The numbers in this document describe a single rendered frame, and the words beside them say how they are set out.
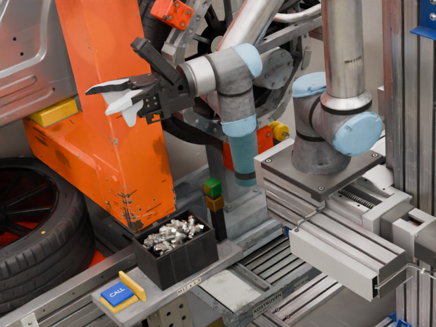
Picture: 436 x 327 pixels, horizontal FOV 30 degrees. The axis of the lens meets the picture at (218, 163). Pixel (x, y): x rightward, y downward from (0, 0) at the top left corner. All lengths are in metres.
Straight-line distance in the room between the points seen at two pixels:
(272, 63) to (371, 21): 2.46
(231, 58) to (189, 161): 2.07
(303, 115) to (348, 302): 0.80
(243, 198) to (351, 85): 1.26
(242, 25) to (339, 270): 0.61
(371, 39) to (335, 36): 2.90
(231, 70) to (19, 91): 1.15
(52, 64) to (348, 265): 1.26
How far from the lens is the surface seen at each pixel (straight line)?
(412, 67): 1.92
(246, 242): 2.92
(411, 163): 2.06
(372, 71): 4.30
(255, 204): 2.97
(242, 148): 2.52
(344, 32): 1.75
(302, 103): 1.96
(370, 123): 1.85
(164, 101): 1.62
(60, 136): 2.69
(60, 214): 2.63
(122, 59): 2.19
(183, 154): 3.76
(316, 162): 2.02
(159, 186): 2.41
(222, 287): 2.86
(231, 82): 1.67
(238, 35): 1.80
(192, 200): 2.74
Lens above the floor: 1.95
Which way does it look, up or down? 32 degrees down
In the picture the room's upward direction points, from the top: 9 degrees counter-clockwise
